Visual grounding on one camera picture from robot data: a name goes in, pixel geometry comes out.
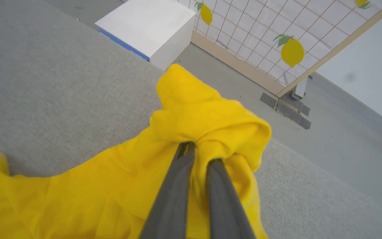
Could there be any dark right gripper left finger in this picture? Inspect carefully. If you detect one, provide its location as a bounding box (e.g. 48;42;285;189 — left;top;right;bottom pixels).
139;142;196;239

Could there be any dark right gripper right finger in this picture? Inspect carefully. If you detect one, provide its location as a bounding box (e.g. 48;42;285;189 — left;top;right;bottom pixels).
206;159;256;239

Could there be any yellow cartoon face T-shirt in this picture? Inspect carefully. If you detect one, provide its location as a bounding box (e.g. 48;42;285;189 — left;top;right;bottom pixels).
0;64;272;239

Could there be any black floor plate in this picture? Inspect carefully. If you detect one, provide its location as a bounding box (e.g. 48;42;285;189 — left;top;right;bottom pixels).
260;92;312;130

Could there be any grey metal partition foot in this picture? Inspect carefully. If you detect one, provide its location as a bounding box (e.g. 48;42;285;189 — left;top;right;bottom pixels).
292;76;312;100

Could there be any white rectangular box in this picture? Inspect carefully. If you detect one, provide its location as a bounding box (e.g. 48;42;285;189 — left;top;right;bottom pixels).
95;0;196;71

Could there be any lemon print partition screen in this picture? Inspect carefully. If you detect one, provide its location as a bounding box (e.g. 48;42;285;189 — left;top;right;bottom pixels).
178;0;382;97

